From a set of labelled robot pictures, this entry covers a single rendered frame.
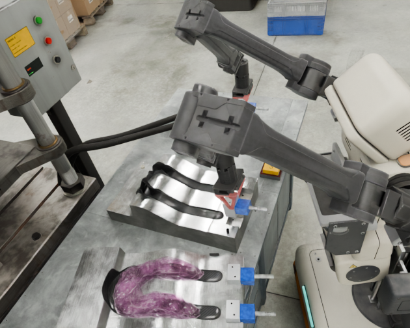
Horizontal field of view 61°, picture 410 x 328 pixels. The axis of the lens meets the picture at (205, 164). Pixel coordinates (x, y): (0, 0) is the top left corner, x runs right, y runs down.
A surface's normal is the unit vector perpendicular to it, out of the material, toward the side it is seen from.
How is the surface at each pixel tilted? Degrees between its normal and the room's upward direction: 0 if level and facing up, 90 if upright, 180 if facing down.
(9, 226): 0
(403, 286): 0
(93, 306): 0
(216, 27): 66
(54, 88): 90
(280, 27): 91
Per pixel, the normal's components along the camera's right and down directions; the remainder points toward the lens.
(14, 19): 0.92, 0.16
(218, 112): -0.51, -0.22
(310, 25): -0.28, 0.71
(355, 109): -0.77, -0.44
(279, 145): 0.54, 0.16
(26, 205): -0.14, -0.71
